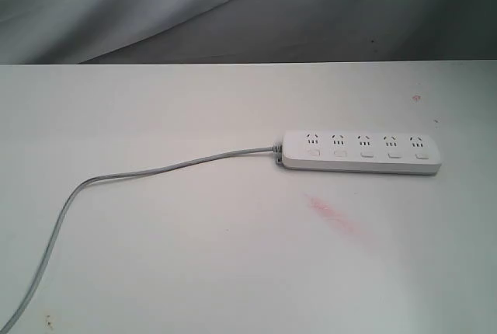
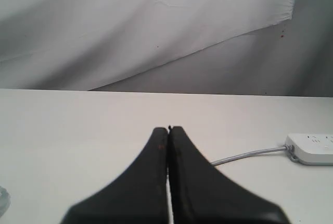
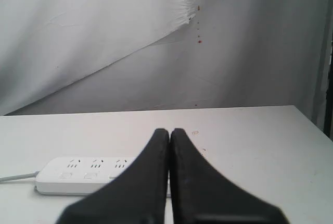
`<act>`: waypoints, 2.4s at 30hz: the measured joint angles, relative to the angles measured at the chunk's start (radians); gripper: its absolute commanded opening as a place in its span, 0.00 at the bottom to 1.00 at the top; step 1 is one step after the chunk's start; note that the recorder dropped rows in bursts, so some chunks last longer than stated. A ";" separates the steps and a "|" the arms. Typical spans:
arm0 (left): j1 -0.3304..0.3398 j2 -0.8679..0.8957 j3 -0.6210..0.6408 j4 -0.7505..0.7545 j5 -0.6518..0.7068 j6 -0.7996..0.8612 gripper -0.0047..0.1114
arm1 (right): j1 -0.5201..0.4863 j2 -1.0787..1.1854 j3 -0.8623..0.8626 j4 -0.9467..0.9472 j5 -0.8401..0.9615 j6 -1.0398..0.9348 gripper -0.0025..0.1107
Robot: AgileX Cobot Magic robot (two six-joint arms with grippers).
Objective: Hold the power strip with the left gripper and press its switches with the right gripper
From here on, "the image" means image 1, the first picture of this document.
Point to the white five-outlet power strip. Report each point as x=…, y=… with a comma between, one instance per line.
x=360, y=151

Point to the grey backdrop cloth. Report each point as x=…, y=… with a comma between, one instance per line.
x=245, y=31

